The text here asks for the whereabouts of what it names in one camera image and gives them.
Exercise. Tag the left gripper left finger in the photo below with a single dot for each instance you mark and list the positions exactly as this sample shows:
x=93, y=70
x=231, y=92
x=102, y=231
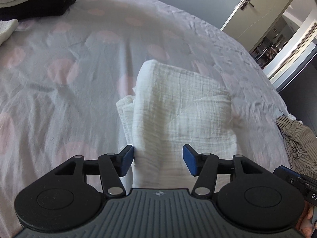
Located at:
x=112, y=167

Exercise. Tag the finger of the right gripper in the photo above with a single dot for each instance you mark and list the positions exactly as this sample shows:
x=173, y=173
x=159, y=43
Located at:
x=285, y=173

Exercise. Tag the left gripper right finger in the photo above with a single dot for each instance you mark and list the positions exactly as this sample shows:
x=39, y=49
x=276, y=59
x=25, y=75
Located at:
x=204, y=166

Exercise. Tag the white muslin cloth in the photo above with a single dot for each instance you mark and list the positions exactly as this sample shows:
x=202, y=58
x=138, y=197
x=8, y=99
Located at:
x=7, y=28
x=172, y=107

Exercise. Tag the person's right hand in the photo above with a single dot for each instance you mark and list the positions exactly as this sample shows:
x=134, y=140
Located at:
x=305, y=224

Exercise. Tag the striped crumpled garment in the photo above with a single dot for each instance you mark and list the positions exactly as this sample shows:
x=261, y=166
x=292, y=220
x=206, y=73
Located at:
x=300, y=145

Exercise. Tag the black folded garments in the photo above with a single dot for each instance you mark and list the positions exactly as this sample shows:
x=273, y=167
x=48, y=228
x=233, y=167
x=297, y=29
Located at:
x=36, y=9

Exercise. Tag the folded white muslin cloth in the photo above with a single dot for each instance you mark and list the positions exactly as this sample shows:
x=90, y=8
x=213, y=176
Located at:
x=7, y=28

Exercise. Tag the cream door with handle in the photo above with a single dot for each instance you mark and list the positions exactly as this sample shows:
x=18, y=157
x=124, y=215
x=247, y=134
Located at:
x=251, y=20

